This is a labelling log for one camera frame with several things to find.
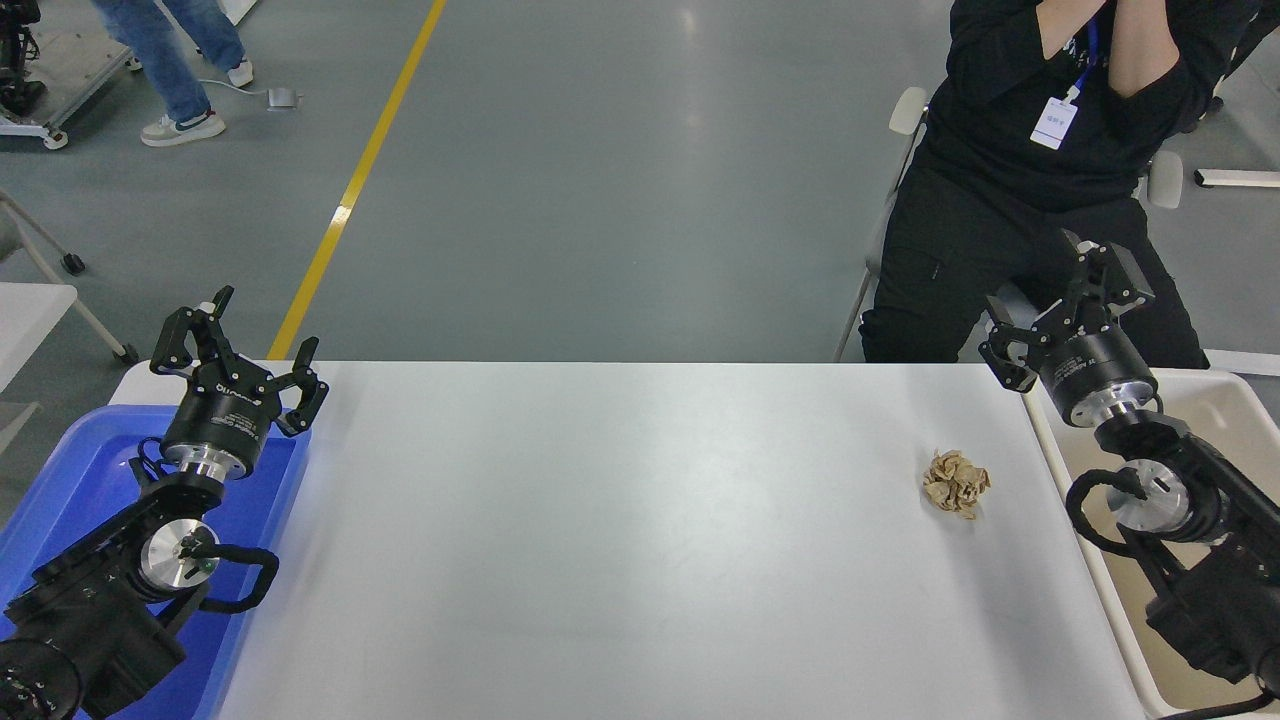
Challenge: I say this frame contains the black machine on platform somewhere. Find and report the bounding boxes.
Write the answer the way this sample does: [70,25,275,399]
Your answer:
[0,0,46,116]

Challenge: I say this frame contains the seated person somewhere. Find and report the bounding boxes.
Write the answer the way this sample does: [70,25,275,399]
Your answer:
[858,0,1280,369]

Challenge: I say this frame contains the large pale plastic bin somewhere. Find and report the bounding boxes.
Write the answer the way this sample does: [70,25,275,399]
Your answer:
[1017,368,1280,720]

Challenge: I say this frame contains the white office chair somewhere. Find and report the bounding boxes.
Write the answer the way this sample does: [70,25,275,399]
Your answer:
[833,85,1186,363]

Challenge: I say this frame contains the white wheeled side table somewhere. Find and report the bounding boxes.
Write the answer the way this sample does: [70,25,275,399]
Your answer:
[0,190,139,451]

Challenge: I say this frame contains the tan paper ball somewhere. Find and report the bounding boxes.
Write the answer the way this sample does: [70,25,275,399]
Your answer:
[921,449,991,519]

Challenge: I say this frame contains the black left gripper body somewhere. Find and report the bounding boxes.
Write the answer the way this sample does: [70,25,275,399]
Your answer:
[163,370,275,471]

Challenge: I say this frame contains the blue plastic tray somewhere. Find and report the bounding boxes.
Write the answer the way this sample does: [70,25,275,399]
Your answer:
[0,405,311,720]

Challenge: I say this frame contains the grey wheeled platform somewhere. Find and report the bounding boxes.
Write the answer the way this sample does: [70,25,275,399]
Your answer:
[0,30,144,151]

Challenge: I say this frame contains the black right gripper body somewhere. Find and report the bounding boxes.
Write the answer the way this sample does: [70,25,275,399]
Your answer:
[1040,328,1158,426]

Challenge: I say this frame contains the person in jeans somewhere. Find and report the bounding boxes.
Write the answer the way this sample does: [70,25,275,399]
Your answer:
[90,0,255,148]

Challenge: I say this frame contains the long white floor bar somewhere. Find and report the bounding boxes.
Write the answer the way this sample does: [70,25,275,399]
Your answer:
[1200,348,1280,377]

